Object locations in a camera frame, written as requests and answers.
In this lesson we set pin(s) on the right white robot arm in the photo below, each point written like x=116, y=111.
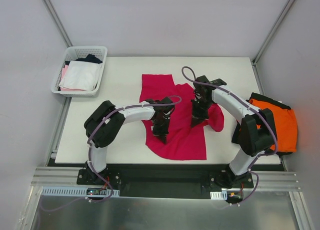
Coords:
x=257, y=131

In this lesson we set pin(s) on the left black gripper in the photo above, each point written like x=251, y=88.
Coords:
x=160, y=128

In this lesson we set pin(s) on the magenta t shirt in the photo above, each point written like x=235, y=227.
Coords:
x=183, y=141

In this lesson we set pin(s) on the left aluminium frame post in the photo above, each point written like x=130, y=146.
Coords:
x=57, y=22

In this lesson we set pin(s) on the aluminium frame post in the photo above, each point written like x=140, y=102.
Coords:
x=272, y=32
x=57, y=22

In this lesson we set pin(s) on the aluminium front rail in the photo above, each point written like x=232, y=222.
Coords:
x=268, y=180

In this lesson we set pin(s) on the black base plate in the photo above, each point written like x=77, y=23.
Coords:
x=175, y=181

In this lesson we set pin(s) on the black folded t shirt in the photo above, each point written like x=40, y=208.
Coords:
x=270, y=100

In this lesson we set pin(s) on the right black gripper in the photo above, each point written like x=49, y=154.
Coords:
x=200, y=114

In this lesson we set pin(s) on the white cloth in basket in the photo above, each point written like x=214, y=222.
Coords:
x=81, y=75

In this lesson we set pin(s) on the dark navy cloth in basket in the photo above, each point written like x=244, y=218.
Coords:
x=90, y=58

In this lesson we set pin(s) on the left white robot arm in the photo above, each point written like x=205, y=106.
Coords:
x=104, y=124

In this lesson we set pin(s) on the pink cloth in basket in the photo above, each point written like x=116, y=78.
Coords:
x=64, y=71

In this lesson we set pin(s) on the left white cable duct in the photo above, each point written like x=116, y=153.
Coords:
x=79, y=192

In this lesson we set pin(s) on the white cable duct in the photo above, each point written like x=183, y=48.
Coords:
x=79, y=192
x=219, y=195

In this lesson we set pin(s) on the right white cable duct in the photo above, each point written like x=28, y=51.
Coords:
x=219, y=195

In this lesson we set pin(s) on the orange folded t shirt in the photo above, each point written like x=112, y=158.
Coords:
x=282, y=125

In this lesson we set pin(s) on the right aluminium frame post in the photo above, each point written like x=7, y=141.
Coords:
x=272, y=32

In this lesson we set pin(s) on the white plastic basket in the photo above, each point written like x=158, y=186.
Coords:
x=73, y=53

